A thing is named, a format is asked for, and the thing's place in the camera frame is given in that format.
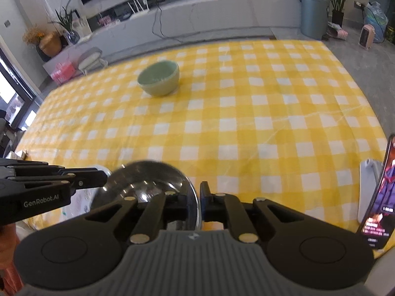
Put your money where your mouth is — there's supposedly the orange steel bowl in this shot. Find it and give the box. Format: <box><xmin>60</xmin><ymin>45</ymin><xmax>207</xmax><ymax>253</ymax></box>
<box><xmin>90</xmin><ymin>160</ymin><xmax>203</xmax><ymax>230</ymax></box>

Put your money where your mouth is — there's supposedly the green ceramic bowl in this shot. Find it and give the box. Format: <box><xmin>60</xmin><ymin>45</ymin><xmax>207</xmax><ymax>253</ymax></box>
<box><xmin>137</xmin><ymin>60</ymin><xmax>180</xmax><ymax>97</ymax></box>

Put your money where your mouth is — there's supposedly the white fruity painted plate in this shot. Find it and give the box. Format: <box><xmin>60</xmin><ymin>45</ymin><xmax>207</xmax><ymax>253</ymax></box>
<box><xmin>59</xmin><ymin>165</ymin><xmax>111</xmax><ymax>222</ymax></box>

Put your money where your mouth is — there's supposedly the person left hand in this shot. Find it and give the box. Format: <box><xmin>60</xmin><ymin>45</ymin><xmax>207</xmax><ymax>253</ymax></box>
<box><xmin>1</xmin><ymin>224</ymin><xmax>23</xmax><ymax>295</ymax></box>

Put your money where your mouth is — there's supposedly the white cardboard box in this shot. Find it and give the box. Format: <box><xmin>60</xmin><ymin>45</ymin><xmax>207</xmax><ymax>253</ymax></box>
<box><xmin>5</xmin><ymin>150</ymin><xmax>27</xmax><ymax>160</ymax></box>

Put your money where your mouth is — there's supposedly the yellow checkered tablecloth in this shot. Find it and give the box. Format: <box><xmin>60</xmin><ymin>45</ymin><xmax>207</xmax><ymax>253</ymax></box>
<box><xmin>18</xmin><ymin>40</ymin><xmax>387</xmax><ymax>231</ymax></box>

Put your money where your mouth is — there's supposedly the pink plastic box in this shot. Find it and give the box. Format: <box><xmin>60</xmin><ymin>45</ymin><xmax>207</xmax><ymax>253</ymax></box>
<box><xmin>50</xmin><ymin>61</ymin><xmax>76</xmax><ymax>86</ymax></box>

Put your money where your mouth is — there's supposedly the brown ceramic vase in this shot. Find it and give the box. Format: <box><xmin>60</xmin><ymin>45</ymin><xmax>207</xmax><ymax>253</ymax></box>
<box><xmin>39</xmin><ymin>31</ymin><xmax>62</xmax><ymax>57</ymax></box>

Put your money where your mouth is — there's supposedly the white tv console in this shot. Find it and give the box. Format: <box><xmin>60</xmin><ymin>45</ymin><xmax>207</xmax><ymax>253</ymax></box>
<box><xmin>43</xmin><ymin>0</ymin><xmax>301</xmax><ymax>74</ymax></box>

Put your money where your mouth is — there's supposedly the white phone stand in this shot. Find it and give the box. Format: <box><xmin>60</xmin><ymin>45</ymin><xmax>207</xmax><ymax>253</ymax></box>
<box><xmin>357</xmin><ymin>158</ymin><xmax>382</xmax><ymax>224</ymax></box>

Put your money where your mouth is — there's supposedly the blue glass vase plant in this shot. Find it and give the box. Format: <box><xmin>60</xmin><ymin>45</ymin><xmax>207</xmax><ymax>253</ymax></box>
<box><xmin>50</xmin><ymin>0</ymin><xmax>80</xmax><ymax>45</ymax></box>

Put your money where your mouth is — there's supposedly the smartphone on stand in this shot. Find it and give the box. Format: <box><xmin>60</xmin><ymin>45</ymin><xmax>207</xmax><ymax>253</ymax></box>
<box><xmin>357</xmin><ymin>134</ymin><xmax>394</xmax><ymax>250</ymax></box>

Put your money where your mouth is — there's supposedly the white wifi router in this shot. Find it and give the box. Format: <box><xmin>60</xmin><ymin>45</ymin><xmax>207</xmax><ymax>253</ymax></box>
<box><xmin>127</xmin><ymin>0</ymin><xmax>150</xmax><ymax>18</ymax></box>

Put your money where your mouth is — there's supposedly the grey blue trash bin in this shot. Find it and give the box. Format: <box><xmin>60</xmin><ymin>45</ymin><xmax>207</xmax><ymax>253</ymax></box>
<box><xmin>301</xmin><ymin>0</ymin><xmax>329</xmax><ymax>40</ymax></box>

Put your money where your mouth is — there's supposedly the pink small heater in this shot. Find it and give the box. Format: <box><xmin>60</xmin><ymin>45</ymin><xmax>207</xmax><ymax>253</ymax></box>
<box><xmin>358</xmin><ymin>24</ymin><xmax>375</xmax><ymax>50</ymax></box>

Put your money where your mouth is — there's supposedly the blue water bottle bag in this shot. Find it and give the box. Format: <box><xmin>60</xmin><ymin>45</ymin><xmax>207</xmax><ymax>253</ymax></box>
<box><xmin>363</xmin><ymin>1</ymin><xmax>388</xmax><ymax>43</ymax></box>

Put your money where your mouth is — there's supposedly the black power cable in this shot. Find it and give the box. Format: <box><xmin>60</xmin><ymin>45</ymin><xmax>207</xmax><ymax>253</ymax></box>
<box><xmin>151</xmin><ymin>0</ymin><xmax>198</xmax><ymax>42</ymax></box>

